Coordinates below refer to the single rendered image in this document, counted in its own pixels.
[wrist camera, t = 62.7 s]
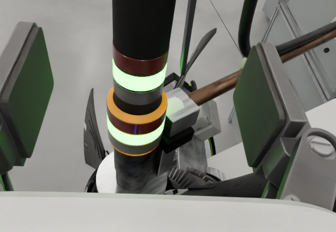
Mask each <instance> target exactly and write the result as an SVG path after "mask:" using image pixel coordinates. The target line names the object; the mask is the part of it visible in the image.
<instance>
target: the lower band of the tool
mask: <svg viewBox="0 0 336 232"><path fill-rule="evenodd" d="M113 93H114V87H112V88H111V89H110V91H109V92H108V95H107V99H106V100H107V106H108V108H109V110H110V112H111V113H112V114H113V115H114V116H115V117H117V118H118V119H120V120H122V121H124V122H127V123H131V124H146V123H150V122H152V121H155V120H156V119H158V118H159V117H160V116H162V115H163V114H164V112H165V110H166V108H167V104H168V99H167V96H166V94H165V92H164V91H162V102H161V105H160V106H159V108H158V109H157V110H155V111H154V112H152V113H150V114H147V115H130V114H127V113H125V112H123V111H121V110H120V109H118V108H117V106H116V105H115V103H114V101H113ZM114 127H115V126H114ZM115 128H116V127H115ZM158 128H159V127H158ZM116 129H117V128H116ZM117 130H119V129H117ZM156 130H157V129H156ZM119 131H120V130H119ZM154 131H155V130H154ZM154 131H152V132H154ZM121 132H122V131H121ZM152 132H150V133H152ZM123 133H125V132H123ZM125 134H128V133H125ZM146 134H149V133H146ZM146 134H140V135H146ZM129 135H134V134H129ZM135 136H139V135H135ZM114 138H115V137H114ZM115 139H116V138H115ZM117 140H118V139H117ZM118 141H119V140H118ZM120 142H121V141H120ZM152 142H153V141H152ZM110 143H111V142H110ZM121 143H123V142H121ZM149 143H151V142H149ZM149 143H147V144H149ZM111 144H112V143H111ZM124 144H126V143H124ZM126 145H130V144H126ZM143 145H146V144H143ZM112 146H113V145H112ZM131 146H133V145H131ZM139 146H142V145H139ZM113 147H114V146H113ZM156 147H157V146H156ZM156 147H155V148H156ZM114 148H115V147H114ZM155 148H154V149H155ZM115 149H116V150H118V149H117V148H115ZM154 149H153V150H154ZM153 150H151V151H153ZM118 151H119V152H121V151H120V150H118ZM151 151H149V152H147V153H144V154H139V155H132V154H127V153H124V152H121V153H123V154H125V155H129V156H141V155H145V154H148V153H150V152H151Z"/></svg>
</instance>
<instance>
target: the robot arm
mask: <svg viewBox="0 0 336 232"><path fill-rule="evenodd" d="M53 88H54V78H53V73H52V69H51V64H50V60H49V55H48V51H47V46H46V41H45V37H44V32H43V29H42V27H38V26H37V24H36V23H35V22H27V21H18V22H17V24H16V26H15V28H14V29H13V31H12V33H11V35H10V37H9V39H8V41H7V42H6V44H5V46H4V48H3V50H2V52H1V54H0V232H336V136H335V135H334V134H332V133H330V132H329V131H327V130H324V129H321V128H312V127H311V125H310V123H309V120H308V118H307V116H306V113H305V111H304V109H303V106H302V104H301V102H300V99H299V97H298V95H297V92H296V90H295V87H294V85H293V83H292V81H291V79H290V78H289V77H288V75H287V73H286V70H285V68H284V66H283V63H282V61H281V58H280V56H279V54H278V51H277V49H276V47H275V45H274V44H273V43H267V42H258V43H257V45H253V46H252V48H251V50H250V52H249V55H248V57H247V60H246V62H245V65H244V67H243V70H242V72H241V75H240V77H239V80H238V82H237V85H236V87H235V89H234V92H233V103H234V107H235V112H236V116H237V121H238V125H239V129H240V134H241V138H242V142H243V147H244V151H245V156H246V160H247V164H248V166H249V167H252V170H253V174H254V175H259V176H265V178H266V179H267V180H268V182H267V184H266V187H265V189H264V192H263V194H262V197H261V198H238V197H211V196H184V195H151V194H114V193H76V192H17V191H14V188H13V185H12V183H11V180H10V177H9V175H8V171H10V170H11V169H13V166H22V167H23V166H24V164H25V161H26V158H30V157H31V156H32V154H33V151H34V148H35V145H36V142H37V138H38V135H39V132H40V129H41V126H42V123H43V119H44V116H45V113H46V110H47V107H48V104H49V101H50V97H51V94H52V91H53Z"/></svg>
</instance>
